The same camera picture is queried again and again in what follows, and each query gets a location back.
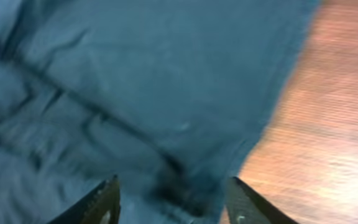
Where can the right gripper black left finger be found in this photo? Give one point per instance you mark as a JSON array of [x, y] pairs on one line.
[[100, 206]]

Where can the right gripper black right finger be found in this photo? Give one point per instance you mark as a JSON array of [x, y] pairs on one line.
[[246, 206]]

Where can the navy blue shorts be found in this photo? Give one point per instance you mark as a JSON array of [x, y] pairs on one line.
[[170, 96]]

